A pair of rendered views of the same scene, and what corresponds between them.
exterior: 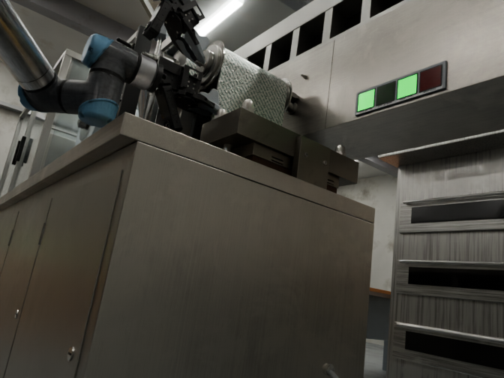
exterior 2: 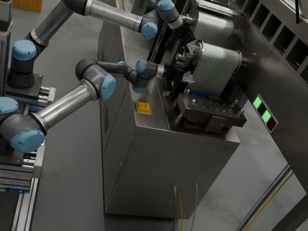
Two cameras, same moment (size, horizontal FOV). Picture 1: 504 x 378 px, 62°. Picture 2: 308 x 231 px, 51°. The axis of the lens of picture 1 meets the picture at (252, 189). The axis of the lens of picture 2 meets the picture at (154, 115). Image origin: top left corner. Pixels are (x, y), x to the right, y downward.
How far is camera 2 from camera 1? 1.50 m
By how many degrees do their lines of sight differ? 50
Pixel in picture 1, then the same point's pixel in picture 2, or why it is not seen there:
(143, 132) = (141, 129)
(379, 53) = (273, 85)
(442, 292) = not seen: outside the picture
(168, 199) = (147, 144)
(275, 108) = (226, 75)
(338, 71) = (262, 71)
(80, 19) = not seen: outside the picture
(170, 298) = (144, 163)
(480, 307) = not seen: outside the picture
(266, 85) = (223, 66)
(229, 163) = (170, 134)
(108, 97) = (141, 86)
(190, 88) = (178, 76)
